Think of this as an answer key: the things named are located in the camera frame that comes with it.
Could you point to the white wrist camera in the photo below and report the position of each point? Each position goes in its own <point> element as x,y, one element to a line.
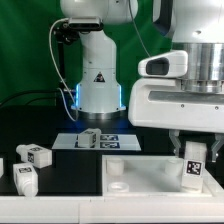
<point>172,64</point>

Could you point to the white obstacle fence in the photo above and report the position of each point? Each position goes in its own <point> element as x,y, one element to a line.
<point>85,210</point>

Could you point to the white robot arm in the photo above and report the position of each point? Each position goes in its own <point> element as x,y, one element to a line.
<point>182,89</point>

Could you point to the white tag sheet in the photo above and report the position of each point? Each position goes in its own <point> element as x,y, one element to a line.
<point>107,142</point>

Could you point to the white square tabletop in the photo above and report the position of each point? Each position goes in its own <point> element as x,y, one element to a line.
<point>145,176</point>

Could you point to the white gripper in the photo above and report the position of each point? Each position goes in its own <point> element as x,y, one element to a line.
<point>160,103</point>

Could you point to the black camera on stand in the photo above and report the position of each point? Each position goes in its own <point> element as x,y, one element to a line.
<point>64,36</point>

